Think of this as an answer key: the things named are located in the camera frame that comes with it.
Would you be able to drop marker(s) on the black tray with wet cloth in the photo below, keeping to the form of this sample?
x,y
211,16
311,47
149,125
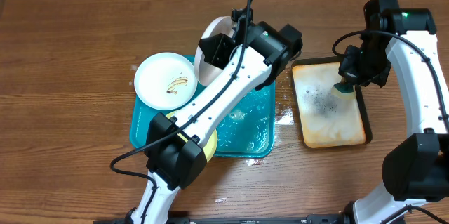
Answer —
x,y
327,120

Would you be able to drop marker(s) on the green and yellow sponge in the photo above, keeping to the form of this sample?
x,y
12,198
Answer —
x,y
343,90

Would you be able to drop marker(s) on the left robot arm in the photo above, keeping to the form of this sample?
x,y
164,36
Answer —
x,y
245,56

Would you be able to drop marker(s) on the teal plastic tray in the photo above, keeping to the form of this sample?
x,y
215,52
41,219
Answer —
x,y
247,131

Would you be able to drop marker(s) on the white plate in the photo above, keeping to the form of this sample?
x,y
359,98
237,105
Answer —
x,y
165,81
204,72

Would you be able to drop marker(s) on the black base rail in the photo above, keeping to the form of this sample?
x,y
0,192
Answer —
x,y
340,218

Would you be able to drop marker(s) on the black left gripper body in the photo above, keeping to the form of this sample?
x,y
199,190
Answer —
x,y
222,54

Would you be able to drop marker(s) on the yellow plate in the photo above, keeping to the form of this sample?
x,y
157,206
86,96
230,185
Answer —
x,y
210,147

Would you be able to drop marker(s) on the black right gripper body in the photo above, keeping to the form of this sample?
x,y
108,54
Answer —
x,y
373,64

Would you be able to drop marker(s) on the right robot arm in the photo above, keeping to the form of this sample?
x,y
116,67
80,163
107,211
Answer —
x,y
404,41

